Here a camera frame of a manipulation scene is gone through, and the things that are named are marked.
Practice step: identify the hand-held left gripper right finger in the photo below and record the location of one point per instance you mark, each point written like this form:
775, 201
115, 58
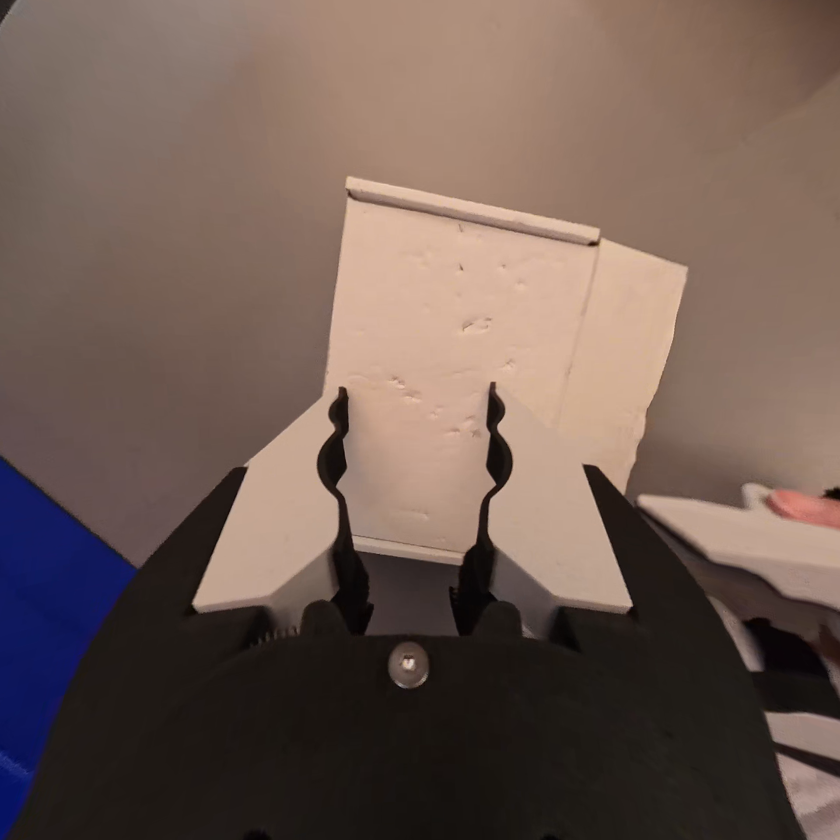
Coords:
558, 525

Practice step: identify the person's right hand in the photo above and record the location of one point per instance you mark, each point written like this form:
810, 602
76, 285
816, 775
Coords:
807, 506

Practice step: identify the blue plastic bin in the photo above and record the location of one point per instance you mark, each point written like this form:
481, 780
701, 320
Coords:
46, 590

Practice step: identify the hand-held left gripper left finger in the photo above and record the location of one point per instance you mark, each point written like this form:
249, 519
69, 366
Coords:
275, 525

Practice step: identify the white cardboard mailer box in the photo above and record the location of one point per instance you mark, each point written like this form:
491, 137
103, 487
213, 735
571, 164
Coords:
459, 328

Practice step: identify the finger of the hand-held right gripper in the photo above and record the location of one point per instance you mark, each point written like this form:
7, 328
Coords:
754, 544

